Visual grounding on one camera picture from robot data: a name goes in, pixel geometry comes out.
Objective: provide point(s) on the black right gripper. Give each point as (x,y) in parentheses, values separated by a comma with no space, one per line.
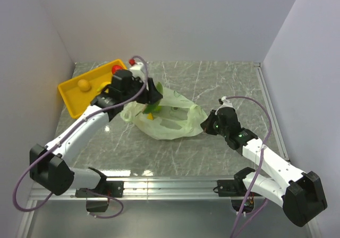
(206,125)

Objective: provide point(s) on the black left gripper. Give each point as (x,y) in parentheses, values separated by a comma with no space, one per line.
(151,95)

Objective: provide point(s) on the green toy fruit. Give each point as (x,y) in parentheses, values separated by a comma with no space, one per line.
(150,108)

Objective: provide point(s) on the green plastic bag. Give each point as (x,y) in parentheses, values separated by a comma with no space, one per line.
(175,117)

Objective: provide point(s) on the red toy fruit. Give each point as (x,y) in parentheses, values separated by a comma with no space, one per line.
(116,68)

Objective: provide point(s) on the yellow toy peach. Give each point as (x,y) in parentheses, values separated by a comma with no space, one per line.
(84,85)

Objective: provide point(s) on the yellow toy lemon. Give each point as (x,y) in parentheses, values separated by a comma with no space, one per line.
(150,116)

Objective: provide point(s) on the yellow toy banana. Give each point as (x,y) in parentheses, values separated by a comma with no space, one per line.
(102,86)

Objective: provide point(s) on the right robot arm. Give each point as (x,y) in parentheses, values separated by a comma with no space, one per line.
(299,194)

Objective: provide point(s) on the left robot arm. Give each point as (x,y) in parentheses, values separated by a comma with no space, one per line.
(50,163)

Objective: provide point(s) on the yellow plastic tray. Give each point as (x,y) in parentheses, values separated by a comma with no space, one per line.
(77,101)

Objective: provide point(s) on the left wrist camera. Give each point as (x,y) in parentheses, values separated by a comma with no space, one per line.
(138,69)

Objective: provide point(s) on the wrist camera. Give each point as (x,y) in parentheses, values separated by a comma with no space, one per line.
(224,103)
(138,69)

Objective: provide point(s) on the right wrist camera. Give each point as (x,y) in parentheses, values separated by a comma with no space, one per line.
(224,103)

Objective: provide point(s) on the aluminium front rail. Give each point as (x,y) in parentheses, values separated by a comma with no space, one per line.
(170,188)

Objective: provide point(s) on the aluminium side rail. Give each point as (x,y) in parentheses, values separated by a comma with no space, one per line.
(276,130)

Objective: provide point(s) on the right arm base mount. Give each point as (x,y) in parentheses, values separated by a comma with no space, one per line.
(233,188)

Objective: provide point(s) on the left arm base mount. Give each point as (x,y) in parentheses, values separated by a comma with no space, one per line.
(99,198)

